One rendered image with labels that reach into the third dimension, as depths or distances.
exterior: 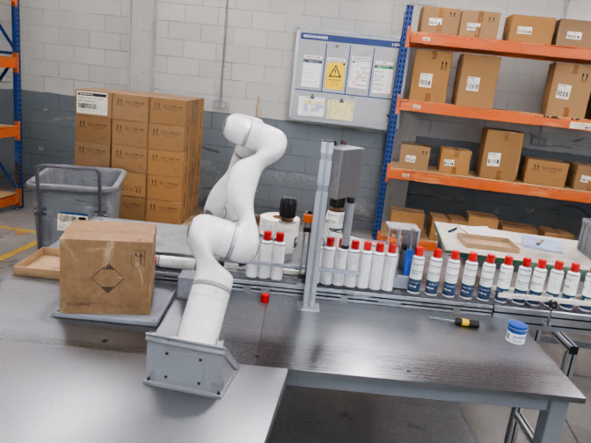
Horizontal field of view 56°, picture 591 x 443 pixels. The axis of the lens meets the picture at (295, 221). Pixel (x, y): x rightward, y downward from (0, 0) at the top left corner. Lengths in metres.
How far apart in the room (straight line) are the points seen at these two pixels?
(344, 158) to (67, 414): 1.23
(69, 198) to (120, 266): 2.38
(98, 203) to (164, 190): 1.49
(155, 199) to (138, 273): 3.74
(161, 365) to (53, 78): 6.39
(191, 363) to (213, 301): 0.19
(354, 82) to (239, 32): 1.48
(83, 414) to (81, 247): 0.62
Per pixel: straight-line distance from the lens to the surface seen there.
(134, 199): 5.77
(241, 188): 1.81
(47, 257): 2.69
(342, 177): 2.09
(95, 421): 1.56
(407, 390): 1.91
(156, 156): 5.62
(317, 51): 6.56
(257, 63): 6.79
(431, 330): 2.23
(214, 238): 1.73
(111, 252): 1.98
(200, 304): 1.67
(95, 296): 2.04
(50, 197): 4.36
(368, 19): 6.67
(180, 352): 1.60
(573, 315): 2.63
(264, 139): 1.90
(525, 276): 2.51
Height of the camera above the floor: 1.71
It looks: 15 degrees down
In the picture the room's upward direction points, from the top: 6 degrees clockwise
